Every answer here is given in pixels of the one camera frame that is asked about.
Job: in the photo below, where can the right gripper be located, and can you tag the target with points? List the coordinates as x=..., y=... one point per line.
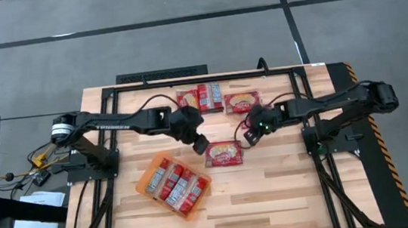
x=262, y=128

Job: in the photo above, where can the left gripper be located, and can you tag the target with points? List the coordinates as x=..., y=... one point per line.
x=200, y=144

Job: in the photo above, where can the red popcorn bag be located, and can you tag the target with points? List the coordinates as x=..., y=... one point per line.
x=157, y=176
x=242, y=103
x=188, y=99
x=210, y=98
x=171, y=182
x=181, y=188
x=224, y=154
x=194, y=194

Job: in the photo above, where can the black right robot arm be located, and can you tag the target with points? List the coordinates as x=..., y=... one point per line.
x=332, y=102

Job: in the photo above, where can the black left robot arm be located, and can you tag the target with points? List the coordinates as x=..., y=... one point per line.
x=121, y=122

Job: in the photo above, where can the orange translucent plastic basket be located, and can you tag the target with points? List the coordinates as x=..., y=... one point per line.
x=140, y=184

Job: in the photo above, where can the black table edge panel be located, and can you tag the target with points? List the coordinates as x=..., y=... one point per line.
x=371, y=187

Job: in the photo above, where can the small black device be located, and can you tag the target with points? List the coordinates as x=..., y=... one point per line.
x=41, y=177

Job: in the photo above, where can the black aluminium table frame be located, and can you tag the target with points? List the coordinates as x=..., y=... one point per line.
x=200, y=80

